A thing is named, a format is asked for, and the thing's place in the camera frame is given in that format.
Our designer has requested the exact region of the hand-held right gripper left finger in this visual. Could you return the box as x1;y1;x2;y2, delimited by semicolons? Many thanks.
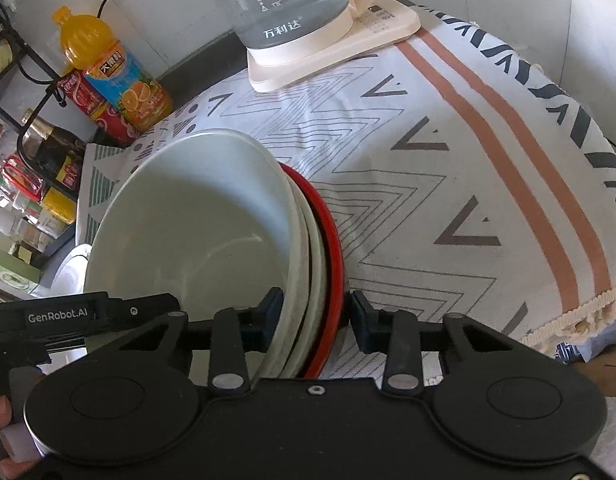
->
119;286;285;397

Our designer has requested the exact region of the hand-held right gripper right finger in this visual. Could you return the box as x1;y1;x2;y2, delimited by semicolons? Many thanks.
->
349;291;514;396

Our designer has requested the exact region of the white ceramic plate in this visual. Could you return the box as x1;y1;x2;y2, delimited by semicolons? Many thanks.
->
280;169;329;380

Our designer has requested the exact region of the white ceramic bowl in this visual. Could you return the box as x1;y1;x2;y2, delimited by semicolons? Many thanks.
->
83;129;309;380

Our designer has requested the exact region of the white round container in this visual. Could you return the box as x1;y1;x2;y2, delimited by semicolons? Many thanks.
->
52;241;93;303

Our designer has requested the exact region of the green box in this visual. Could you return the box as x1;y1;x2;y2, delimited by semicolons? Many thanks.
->
0;244;43;292

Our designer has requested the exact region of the yellow box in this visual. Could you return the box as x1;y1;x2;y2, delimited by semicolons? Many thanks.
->
39;186;80;225

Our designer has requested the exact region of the red packet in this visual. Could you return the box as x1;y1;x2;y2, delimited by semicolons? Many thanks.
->
0;154;45;200

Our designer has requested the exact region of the patterned fringed tablecloth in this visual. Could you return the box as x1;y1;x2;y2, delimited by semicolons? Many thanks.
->
75;2;616;382

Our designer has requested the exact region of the dark sauce bottle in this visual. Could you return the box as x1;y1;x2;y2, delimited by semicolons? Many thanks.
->
19;114;90;190

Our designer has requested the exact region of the red label drink bottle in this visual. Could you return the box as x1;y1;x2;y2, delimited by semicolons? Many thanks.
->
59;72;140;147

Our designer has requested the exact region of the orange juice bottle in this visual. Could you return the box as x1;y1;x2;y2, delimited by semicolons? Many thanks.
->
51;6;175;134

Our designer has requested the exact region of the cardboard box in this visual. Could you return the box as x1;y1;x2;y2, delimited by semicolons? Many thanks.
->
570;350;616;480

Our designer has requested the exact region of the black wire rack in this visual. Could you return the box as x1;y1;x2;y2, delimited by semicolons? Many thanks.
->
0;0;91;273

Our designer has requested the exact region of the glass kettle with cream handle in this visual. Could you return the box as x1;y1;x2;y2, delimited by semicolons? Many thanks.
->
184;0;389;62

